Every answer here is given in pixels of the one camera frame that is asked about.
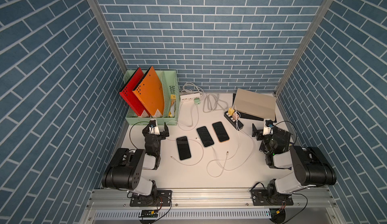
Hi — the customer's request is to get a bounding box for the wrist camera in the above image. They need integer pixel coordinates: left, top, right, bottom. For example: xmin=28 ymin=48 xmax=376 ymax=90
xmin=149 ymin=119 xmax=160 ymax=135
xmin=263 ymin=120 xmax=274 ymax=136

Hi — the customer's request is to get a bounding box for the red folder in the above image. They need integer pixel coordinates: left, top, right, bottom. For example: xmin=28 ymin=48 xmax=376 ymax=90
xmin=120 ymin=68 xmax=148 ymax=117

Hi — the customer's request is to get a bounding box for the black phone green case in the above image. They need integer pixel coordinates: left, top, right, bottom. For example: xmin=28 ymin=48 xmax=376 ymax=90
xmin=176 ymin=136 xmax=191 ymax=160
xmin=196 ymin=126 xmax=214 ymax=147

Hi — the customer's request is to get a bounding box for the black power strip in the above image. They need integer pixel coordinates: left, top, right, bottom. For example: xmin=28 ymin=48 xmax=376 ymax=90
xmin=224 ymin=111 xmax=244 ymax=131

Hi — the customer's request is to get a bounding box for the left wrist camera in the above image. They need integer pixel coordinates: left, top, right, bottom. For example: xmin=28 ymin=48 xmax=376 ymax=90
xmin=149 ymin=119 xmax=160 ymax=135

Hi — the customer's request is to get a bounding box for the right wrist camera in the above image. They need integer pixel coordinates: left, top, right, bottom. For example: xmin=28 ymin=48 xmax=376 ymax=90
xmin=263 ymin=120 xmax=274 ymax=136

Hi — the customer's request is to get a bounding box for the green mesh file organizer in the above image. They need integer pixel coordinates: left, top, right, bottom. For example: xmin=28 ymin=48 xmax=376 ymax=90
xmin=124 ymin=70 xmax=180 ymax=125

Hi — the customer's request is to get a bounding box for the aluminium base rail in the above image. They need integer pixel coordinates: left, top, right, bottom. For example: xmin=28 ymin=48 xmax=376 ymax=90
xmin=86 ymin=187 xmax=338 ymax=210

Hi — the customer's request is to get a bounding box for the orange folder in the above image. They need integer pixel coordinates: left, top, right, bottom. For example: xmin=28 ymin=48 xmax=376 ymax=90
xmin=132 ymin=66 xmax=165 ymax=118

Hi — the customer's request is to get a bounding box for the white power strip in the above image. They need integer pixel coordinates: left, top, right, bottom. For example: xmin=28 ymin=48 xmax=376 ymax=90
xmin=180 ymin=93 xmax=201 ymax=102

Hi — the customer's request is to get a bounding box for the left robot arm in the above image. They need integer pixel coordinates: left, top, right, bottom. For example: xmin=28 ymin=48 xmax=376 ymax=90
xmin=101 ymin=120 xmax=172 ymax=208

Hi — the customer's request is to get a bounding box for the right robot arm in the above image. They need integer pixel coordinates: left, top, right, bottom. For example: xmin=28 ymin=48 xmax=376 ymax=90
xmin=250 ymin=120 xmax=337 ymax=206

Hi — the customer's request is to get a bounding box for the grey coiled power cord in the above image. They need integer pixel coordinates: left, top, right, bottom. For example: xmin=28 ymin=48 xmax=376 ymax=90
xmin=202 ymin=92 xmax=229 ymax=113

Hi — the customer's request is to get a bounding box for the black book gold emblem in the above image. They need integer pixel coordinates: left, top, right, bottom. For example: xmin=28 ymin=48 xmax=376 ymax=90
xmin=260 ymin=126 xmax=291 ymax=155

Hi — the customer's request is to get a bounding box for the black phone pink case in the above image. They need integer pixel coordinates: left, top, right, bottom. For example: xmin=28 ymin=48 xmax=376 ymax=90
xmin=212 ymin=122 xmax=230 ymax=143

